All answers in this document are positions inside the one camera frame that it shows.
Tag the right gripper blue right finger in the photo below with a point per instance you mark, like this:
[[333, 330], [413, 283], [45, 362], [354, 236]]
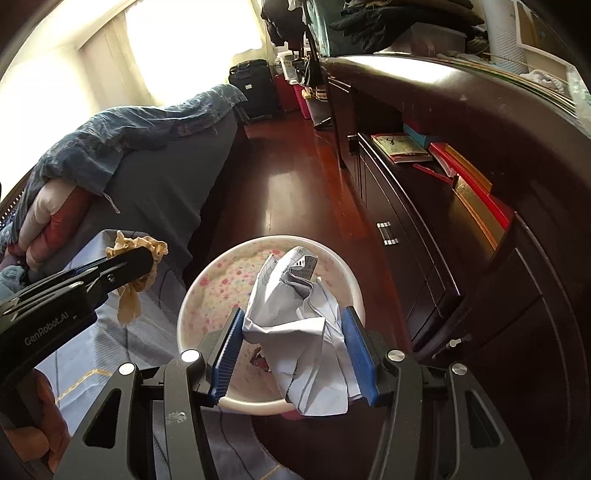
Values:
[[440, 423]]

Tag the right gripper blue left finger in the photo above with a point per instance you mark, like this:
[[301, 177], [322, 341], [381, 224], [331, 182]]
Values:
[[114, 439]]

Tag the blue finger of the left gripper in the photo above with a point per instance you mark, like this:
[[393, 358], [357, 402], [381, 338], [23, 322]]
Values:
[[132, 265], [100, 265]]

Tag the brown tissue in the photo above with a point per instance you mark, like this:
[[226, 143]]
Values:
[[129, 305]]

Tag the dark snack box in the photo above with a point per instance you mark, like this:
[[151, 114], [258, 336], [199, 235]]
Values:
[[258, 360]]

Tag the pink floral trash bin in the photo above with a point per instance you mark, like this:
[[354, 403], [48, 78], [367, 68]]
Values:
[[226, 284]]

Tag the person's left hand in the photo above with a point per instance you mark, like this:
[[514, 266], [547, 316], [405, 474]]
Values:
[[34, 434]]

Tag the pink red folded quilt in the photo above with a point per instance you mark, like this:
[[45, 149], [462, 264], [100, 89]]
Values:
[[50, 222]]

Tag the blue tablecloth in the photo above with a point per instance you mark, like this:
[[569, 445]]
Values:
[[79, 370]]

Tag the blue patterned duvet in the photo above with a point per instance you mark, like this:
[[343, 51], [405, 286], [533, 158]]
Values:
[[89, 156]]

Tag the bed with dark headboard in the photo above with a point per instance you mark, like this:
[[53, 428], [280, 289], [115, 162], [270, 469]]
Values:
[[156, 192]]

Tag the red gold gift box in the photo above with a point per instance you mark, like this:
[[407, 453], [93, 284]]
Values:
[[473, 189]]

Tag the window curtains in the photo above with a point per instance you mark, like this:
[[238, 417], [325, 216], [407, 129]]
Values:
[[165, 52]]

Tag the black suitcase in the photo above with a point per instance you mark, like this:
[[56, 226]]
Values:
[[254, 79]]

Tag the dark wooden dresser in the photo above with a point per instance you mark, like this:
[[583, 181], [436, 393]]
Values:
[[519, 316]]

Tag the red storage box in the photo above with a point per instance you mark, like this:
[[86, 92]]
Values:
[[291, 97]]

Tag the white storage crate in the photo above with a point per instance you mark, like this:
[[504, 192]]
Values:
[[293, 66]]

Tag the book on shelf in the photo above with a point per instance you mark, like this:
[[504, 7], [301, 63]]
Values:
[[401, 148]]

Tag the coat rack with clothes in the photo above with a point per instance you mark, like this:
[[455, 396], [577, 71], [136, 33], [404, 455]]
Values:
[[284, 26]]

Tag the teal hanging bag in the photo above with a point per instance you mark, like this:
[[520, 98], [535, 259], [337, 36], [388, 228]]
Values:
[[320, 16]]

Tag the white shelf unit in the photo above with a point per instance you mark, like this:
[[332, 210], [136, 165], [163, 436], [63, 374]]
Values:
[[563, 28]]

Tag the pile of dark clothes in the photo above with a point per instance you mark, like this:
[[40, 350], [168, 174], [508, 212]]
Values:
[[375, 25]]

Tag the white paper roll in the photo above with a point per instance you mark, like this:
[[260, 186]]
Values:
[[501, 25]]

